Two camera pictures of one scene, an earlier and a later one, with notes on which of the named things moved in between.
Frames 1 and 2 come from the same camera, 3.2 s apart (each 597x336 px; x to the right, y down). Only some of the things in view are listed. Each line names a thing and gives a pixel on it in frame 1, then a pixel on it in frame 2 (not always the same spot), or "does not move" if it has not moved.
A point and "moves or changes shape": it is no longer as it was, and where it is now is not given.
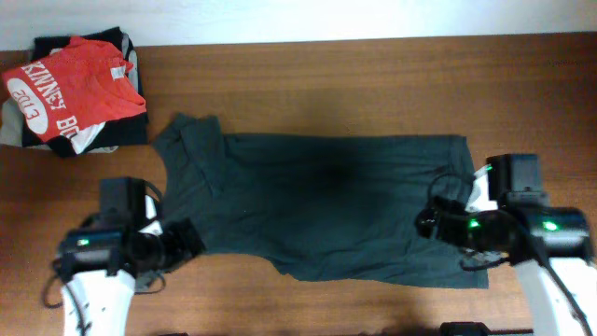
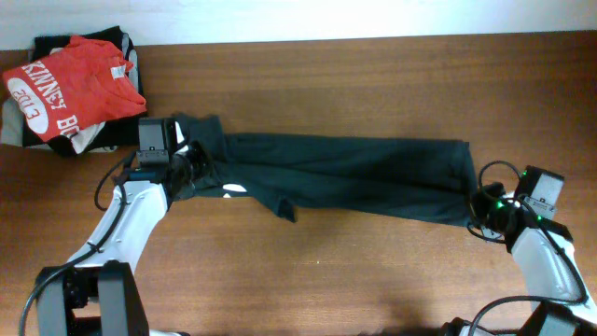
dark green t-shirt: x=329 y=208 moves or changes shape
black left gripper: x=181 y=240 → x=203 y=161
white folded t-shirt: x=85 y=136 does not move
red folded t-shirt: x=84 y=83 does not move
